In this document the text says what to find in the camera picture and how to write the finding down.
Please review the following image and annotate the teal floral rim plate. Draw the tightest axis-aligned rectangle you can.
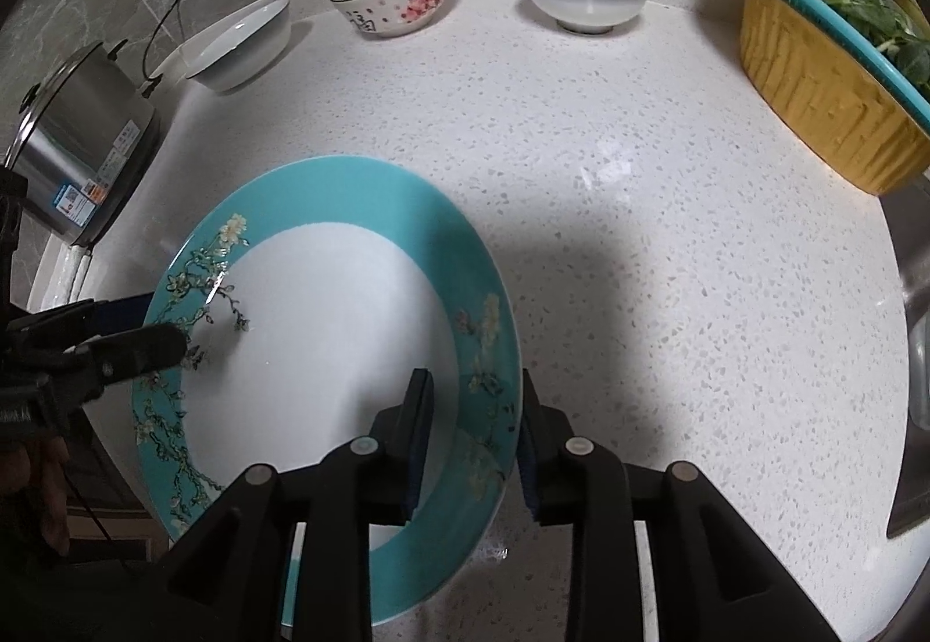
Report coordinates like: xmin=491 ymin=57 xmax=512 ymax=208
xmin=131 ymin=155 xmax=525 ymax=630

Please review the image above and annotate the person's left hand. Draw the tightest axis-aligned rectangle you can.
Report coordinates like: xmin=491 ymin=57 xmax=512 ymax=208
xmin=0 ymin=434 xmax=71 ymax=559

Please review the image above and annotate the white towel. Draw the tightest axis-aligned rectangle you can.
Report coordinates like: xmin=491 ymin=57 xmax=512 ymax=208
xmin=33 ymin=242 xmax=95 ymax=312

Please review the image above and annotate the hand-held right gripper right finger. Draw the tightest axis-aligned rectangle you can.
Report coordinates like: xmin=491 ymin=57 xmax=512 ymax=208
xmin=517 ymin=369 xmax=844 ymax=642

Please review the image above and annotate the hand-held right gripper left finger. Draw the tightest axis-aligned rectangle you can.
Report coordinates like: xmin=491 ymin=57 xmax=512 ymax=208
xmin=163 ymin=367 xmax=437 ymax=642

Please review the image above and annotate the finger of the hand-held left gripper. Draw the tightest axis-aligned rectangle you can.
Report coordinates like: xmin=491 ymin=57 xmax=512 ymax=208
xmin=7 ymin=293 xmax=155 ymax=352
xmin=69 ymin=324 xmax=188 ymax=405

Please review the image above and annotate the stainless steel rice cooker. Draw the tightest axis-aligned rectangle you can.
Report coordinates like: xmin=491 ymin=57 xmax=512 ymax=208
xmin=3 ymin=40 xmax=162 ymax=248

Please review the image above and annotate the wide white bowl dark rim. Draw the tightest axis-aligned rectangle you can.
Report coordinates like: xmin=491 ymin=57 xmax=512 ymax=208
xmin=178 ymin=0 xmax=293 ymax=92

